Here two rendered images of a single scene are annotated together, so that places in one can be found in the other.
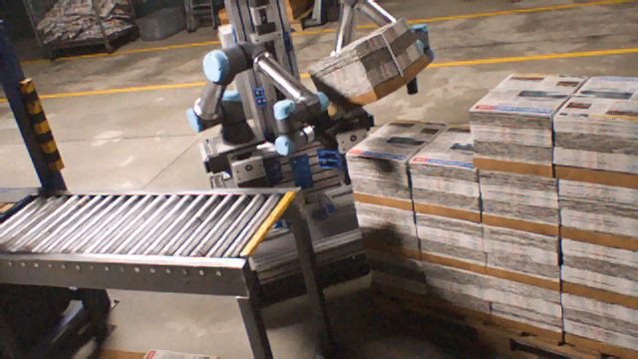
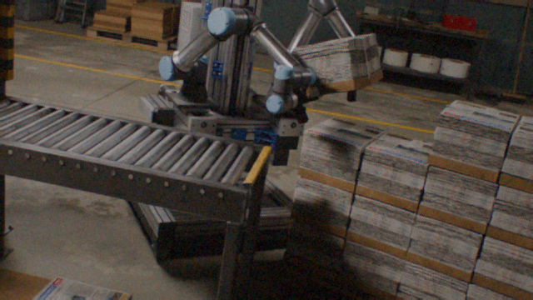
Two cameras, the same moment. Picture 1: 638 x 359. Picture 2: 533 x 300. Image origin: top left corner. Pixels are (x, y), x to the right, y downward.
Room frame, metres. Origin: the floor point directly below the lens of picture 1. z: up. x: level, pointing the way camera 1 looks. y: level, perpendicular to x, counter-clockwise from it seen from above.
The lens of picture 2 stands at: (0.09, 0.83, 1.60)
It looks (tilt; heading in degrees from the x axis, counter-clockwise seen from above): 19 degrees down; 342
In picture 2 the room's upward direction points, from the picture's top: 9 degrees clockwise
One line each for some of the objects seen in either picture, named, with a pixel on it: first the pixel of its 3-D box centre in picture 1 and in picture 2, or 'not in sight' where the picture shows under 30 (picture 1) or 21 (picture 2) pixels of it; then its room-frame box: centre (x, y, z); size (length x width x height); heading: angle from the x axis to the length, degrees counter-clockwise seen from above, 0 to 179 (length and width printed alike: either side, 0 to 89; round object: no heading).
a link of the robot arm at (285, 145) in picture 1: (290, 141); (279, 102); (2.40, 0.06, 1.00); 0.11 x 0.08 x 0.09; 135
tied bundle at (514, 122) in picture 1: (530, 122); (474, 138); (2.23, -0.79, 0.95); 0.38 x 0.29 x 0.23; 138
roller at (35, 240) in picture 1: (57, 225); (19, 125); (2.57, 1.09, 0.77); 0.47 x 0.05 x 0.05; 155
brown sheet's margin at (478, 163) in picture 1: (531, 144); (468, 157); (2.23, -0.79, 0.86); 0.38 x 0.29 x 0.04; 138
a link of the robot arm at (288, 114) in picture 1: (289, 115); (286, 79); (2.41, 0.05, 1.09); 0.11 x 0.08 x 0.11; 123
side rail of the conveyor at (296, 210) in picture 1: (158, 203); (121, 132); (2.66, 0.68, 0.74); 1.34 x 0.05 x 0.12; 65
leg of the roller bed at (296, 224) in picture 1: (314, 287); (249, 242); (2.39, 0.10, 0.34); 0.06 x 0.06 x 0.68; 65
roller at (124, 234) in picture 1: (134, 227); (110, 143); (2.41, 0.73, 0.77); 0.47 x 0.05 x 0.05; 155
